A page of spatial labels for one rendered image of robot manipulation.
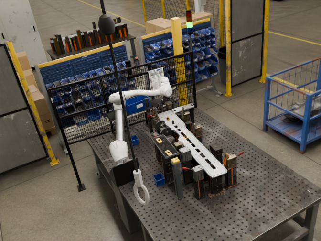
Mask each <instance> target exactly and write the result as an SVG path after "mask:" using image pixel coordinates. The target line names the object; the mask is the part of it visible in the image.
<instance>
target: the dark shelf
mask: <svg viewBox="0 0 321 241"><path fill-rule="evenodd" d="M161 99H163V97H161V98H158V99H154V100H150V111H151V110H152V106H151V105H153V107H156V106H157V107H158V103H160V101H161ZM166 102H169V101H166ZM166 102H165V103H164V104H163V107H164V106H166ZM144 112H146V109H143V110H140V111H138V112H135V113H132V114H129V113H128V112H127V111H126V114H127V118H128V117H132V116H135V115H138V114H142V113H144ZM107 116H108V118H109V120H110V122H111V123H112V122H115V121H116V118H115V111H113V112H110V113H107Z"/></svg>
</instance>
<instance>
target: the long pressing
mask: <svg viewBox="0 0 321 241"><path fill-rule="evenodd" d="M158 116H159V118H160V121H161V120H164V121H165V123H166V125H167V126H169V127H170V128H171V131H175V132H176V133H177V134H178V135H179V138H178V141H181V142H182V143H183V144H184V145H185V147H186V146H188V147H189V148H190V149H191V156H192V157H193V159H194V160H195V161H196V162H197V163H198V164H199V165H201V167H202V168H203V170H204V171H205V172H206V173H207V174H208V176H209V177H210V178H216V177H218V176H221V175H224V174H226V173H227V169H226V168H225V167H224V166H223V165H222V164H221V163H220V162H219V161H218V160H217V159H216V158H215V157H214V156H213V155H212V154H211V153H210V152H209V151H208V150H207V149H206V148H205V147H204V146H203V145H202V143H201V142H200V141H199V140H198V139H197V138H196V137H195V136H194V135H193V134H192V133H191V132H190V131H189V130H188V129H187V128H186V126H185V123H184V122H183V121H182V120H181V119H180V118H179V117H178V116H177V115H176V114H175V113H174V112H173V111H172V110H169V111H166V112H163V113H159V114H158ZM167 117H169V118H170V120H169V121H167V120H166V118H167ZM172 120H174V123H175V124H172ZM175 126H177V128H175ZM178 129H180V130H181V131H178ZM182 132H183V133H184V134H185V135H186V136H188V135H189V136H190V137H189V138H188V139H189V140H190V141H191V142H192V143H193V144H194V145H195V146H196V147H192V146H191V144H192V143H189V142H188V141H187V140H186V139H183V138H182V137H183V136H182V135H181V133H182ZM196 149H199V151H200V152H199V153H198V152H197V151H196ZM200 154H203V155H204V156H205V157H204V158H202V157H201V155H200ZM205 159H208V160H209V161H210V162H211V163H212V165H213V166H214V167H215V168H216V169H213V168H212V167H211V166H210V164H209V163H207V162H206V161H205Z"/></svg>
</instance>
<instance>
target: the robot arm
mask: <svg viewBox="0 0 321 241"><path fill-rule="evenodd" d="M171 94H172V88H171V86H170V83H169V80H168V78H167V77H161V78H160V88H159V89H158V90H154V91H150V90H130V91H122V95H123V100H124V104H126V102H125V100H126V99H128V98H130V97H133V96H136V95H147V96H156V95H161V96H163V99H160V104H159V107H161V109H162V112H163V104H164V103H165V102H166V101H170V102H172V101H171V100H170V98H171V99H172V100H173V98H172V96H171ZM109 101H110V102H111V103H113V106H114V110H115V118H116V141H114V142H112V143H111V144H110V146H109V149H110V152H111V155H112V157H113V159H114V161H115V164H116V166H117V165H120V164H122V163H125V162H127V161H129V160H132V159H129V157H128V146H127V143H126V142H125V134H124V114H123V109H122V105H121V100H120V95H119V92H117V93H114V94H112V95H110V96H109ZM174 103H175V101H174V100H173V102H172V108H173V109H174Z"/></svg>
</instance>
